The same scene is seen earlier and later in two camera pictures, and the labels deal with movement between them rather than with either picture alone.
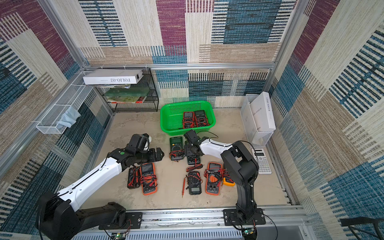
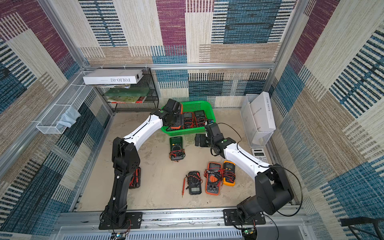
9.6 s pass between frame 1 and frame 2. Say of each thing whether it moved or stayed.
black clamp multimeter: stayed
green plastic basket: stayed
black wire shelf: stayed
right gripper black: moved
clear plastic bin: stayed
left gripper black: moved
